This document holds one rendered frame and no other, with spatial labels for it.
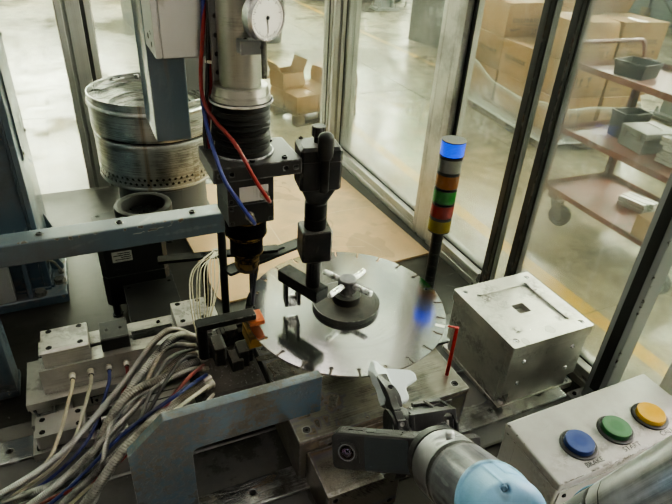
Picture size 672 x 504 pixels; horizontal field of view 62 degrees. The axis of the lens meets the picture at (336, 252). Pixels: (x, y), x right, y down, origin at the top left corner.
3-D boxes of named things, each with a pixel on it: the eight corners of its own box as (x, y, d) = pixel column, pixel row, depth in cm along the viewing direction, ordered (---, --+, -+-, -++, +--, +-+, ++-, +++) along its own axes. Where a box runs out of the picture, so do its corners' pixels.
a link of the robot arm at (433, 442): (427, 518, 58) (421, 439, 57) (411, 499, 62) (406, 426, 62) (493, 505, 59) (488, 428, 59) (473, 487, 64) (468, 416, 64)
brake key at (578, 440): (576, 434, 80) (580, 425, 79) (597, 456, 77) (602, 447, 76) (555, 443, 79) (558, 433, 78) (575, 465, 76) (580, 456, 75)
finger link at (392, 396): (385, 388, 78) (405, 441, 71) (373, 390, 77) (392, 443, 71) (390, 365, 75) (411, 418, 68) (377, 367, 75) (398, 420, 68)
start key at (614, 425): (612, 420, 83) (616, 411, 82) (634, 441, 80) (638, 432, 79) (592, 428, 81) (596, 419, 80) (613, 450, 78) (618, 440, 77)
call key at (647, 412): (645, 407, 85) (650, 398, 84) (667, 427, 82) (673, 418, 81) (626, 415, 84) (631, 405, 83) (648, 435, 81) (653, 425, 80)
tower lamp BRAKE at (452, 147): (454, 149, 107) (457, 134, 105) (468, 158, 103) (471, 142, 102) (434, 151, 105) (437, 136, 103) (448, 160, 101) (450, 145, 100)
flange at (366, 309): (352, 335, 86) (354, 323, 85) (298, 306, 92) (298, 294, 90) (391, 303, 94) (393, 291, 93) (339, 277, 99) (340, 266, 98)
